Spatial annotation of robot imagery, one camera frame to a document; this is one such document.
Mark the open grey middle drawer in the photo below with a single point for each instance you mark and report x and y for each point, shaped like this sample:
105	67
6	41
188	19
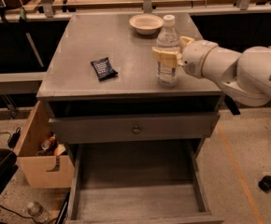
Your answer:
154	182

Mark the clear bottle on floor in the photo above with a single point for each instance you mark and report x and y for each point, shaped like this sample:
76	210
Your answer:
38	212

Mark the bottle inside cardboard box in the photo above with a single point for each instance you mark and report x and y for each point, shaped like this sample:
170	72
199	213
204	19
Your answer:
49	144

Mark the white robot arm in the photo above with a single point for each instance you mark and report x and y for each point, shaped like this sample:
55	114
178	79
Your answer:
245	77

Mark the grey wooden drawer cabinet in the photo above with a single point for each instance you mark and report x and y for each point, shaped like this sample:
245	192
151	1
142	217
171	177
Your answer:
71	87

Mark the grey metal rail shelf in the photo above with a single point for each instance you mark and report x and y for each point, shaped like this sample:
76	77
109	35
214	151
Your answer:
20	83

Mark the black power adapter with cable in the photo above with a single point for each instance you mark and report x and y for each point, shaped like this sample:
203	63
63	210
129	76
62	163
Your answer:
12	137

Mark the grey top drawer with knob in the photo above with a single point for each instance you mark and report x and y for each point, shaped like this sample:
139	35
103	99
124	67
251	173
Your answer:
123	128

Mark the white paper bowl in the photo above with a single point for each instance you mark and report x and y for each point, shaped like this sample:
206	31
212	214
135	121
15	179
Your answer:
146	24

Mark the dark blue snack packet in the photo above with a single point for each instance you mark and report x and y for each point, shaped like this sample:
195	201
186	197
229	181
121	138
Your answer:
103	69

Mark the cardboard box on floor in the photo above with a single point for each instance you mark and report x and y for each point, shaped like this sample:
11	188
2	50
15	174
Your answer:
41	172

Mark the black chair caster base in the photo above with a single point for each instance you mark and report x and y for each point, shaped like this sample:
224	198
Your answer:
265	183

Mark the clear plastic water bottle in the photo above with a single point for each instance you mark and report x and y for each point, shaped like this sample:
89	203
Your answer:
168	39

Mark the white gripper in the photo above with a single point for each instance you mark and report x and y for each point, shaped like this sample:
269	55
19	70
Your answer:
193	59

